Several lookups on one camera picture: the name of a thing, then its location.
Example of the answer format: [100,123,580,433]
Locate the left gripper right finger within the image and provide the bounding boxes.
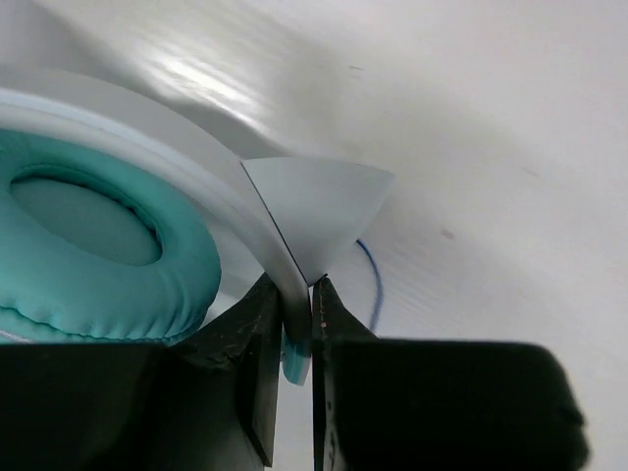
[312,279,589,470]

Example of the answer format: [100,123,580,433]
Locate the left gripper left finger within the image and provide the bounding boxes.
[1,276,282,470]

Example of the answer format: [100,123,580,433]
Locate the blue headphone cable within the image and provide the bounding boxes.
[355,237,387,335]

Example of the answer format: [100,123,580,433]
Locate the teal white cat-ear headphones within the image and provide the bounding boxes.
[1,66,393,385]

